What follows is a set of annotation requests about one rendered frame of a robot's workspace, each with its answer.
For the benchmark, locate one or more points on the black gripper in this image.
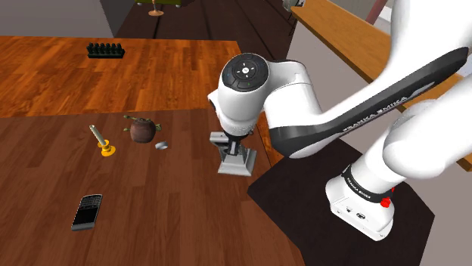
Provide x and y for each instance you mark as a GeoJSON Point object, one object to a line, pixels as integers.
{"type": "Point", "coordinates": [232, 145]}

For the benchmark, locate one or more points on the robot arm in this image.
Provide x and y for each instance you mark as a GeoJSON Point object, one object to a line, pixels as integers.
{"type": "Point", "coordinates": [243, 99]}

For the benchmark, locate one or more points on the grey flared block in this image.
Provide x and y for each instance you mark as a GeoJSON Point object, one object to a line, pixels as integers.
{"type": "Point", "coordinates": [243, 164]}

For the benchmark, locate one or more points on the small grey round cap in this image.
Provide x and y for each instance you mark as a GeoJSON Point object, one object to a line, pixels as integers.
{"type": "Point", "coordinates": [161, 145]}

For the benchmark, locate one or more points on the dark robot stand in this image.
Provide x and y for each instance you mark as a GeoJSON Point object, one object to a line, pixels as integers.
{"type": "Point", "coordinates": [295, 206]}

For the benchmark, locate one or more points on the brown pot with plant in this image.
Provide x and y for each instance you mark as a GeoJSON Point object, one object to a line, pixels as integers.
{"type": "Point", "coordinates": [142, 131]}

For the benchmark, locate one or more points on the yellow candle holder with candle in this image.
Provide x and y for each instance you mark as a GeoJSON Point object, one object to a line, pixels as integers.
{"type": "Point", "coordinates": [106, 149]}

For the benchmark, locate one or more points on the lamp stand with round base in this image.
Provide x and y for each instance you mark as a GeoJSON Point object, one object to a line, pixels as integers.
{"type": "Point", "coordinates": [156, 13]}

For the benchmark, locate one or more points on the black studded rack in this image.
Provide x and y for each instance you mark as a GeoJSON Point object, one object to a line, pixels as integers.
{"type": "Point", "coordinates": [106, 52]}

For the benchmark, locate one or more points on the green sofa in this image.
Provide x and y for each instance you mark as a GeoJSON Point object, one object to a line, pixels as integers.
{"type": "Point", "coordinates": [164, 2]}

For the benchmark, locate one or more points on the black keypad phone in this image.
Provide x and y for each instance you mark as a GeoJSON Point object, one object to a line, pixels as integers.
{"type": "Point", "coordinates": [87, 213]}

